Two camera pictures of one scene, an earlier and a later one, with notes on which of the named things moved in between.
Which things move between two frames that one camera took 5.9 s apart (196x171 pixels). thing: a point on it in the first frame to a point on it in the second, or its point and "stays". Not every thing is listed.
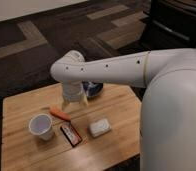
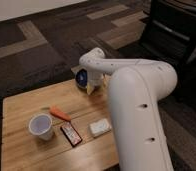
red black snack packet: x=71 y=135 stays
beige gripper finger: x=64 y=103 to x=89 y=89
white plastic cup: x=40 y=124 stays
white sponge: x=100 y=127 stays
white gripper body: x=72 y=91 to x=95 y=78
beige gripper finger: x=85 y=100 to x=105 y=81
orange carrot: x=64 y=115 stays
